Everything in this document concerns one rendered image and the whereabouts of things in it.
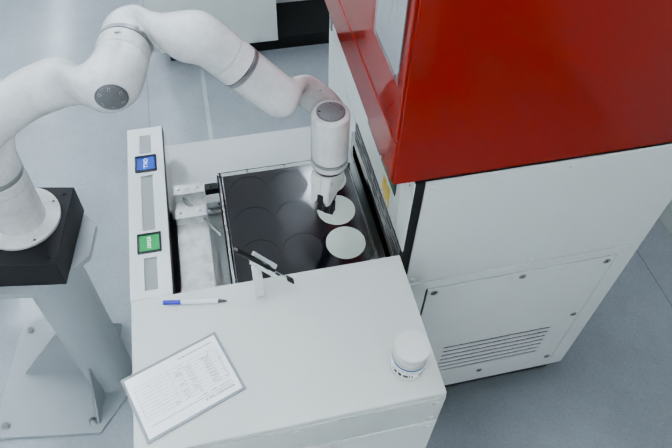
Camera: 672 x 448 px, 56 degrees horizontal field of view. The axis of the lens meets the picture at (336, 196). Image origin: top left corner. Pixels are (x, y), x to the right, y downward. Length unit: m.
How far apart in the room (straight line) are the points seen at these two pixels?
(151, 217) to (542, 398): 1.55
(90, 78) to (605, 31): 0.90
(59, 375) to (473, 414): 1.48
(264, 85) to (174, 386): 0.63
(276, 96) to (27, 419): 1.64
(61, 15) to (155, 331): 2.94
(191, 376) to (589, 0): 1.02
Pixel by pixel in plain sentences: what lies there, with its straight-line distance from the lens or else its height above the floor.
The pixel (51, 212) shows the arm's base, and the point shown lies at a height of 0.93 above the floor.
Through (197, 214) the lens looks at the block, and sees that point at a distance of 1.67.
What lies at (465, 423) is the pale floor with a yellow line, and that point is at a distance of 2.40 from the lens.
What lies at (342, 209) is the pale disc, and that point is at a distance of 1.66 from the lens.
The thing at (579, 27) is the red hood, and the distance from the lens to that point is 1.18.
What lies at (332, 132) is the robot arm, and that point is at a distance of 1.32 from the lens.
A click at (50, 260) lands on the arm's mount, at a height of 0.91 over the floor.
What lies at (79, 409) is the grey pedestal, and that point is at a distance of 2.49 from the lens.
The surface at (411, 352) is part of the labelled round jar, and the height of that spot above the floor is 1.06.
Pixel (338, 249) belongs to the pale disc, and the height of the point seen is 0.90.
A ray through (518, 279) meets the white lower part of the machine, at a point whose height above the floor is 0.74.
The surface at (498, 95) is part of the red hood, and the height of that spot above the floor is 1.44.
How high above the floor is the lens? 2.20
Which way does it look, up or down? 50 degrees down
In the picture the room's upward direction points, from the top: 2 degrees clockwise
